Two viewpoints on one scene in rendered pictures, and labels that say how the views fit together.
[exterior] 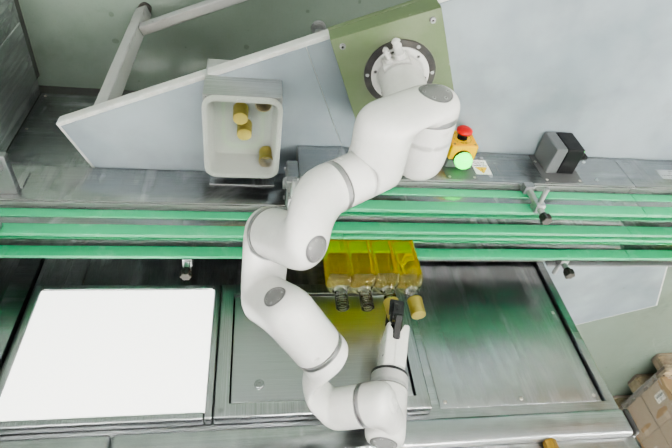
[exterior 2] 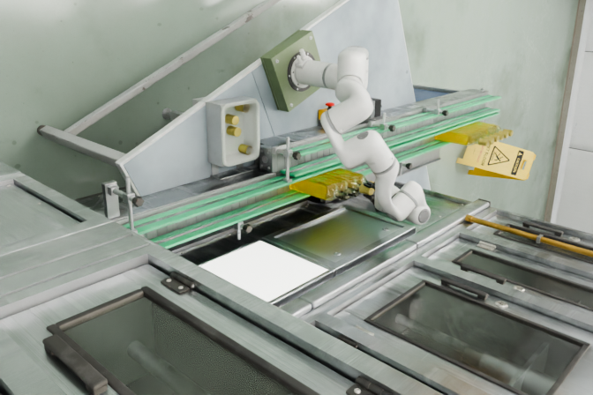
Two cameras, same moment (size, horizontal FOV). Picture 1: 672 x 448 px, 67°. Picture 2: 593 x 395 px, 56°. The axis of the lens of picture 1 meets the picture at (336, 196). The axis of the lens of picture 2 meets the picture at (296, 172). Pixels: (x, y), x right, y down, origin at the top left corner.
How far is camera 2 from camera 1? 141 cm
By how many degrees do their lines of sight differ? 38
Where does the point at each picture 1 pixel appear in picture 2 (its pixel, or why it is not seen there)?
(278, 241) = (356, 103)
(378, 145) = (359, 63)
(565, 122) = not seen: hidden behind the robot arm
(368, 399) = (410, 187)
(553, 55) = not seen: hidden behind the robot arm
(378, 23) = (288, 45)
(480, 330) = not seen: hidden behind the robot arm
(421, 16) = (305, 37)
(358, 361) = (366, 230)
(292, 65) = (246, 85)
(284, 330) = (379, 143)
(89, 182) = (153, 200)
